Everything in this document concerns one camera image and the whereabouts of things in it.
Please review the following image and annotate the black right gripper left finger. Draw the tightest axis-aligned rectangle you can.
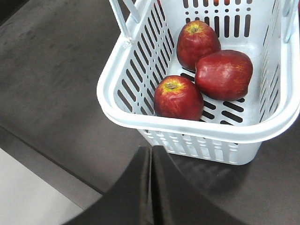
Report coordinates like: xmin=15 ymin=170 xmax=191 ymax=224
xmin=65 ymin=147 xmax=150 ymax=225

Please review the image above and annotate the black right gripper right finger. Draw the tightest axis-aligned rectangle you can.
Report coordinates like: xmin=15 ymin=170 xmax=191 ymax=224
xmin=151 ymin=146 xmax=243 ymax=225

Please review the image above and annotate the red yellow apple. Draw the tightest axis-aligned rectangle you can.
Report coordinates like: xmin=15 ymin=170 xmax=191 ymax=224
xmin=176 ymin=20 xmax=221 ymax=71
xmin=154 ymin=75 xmax=204 ymax=121
xmin=195 ymin=50 xmax=253 ymax=101

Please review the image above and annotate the light blue plastic basket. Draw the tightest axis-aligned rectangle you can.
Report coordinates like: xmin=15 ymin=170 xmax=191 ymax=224
xmin=97 ymin=0 xmax=300 ymax=165

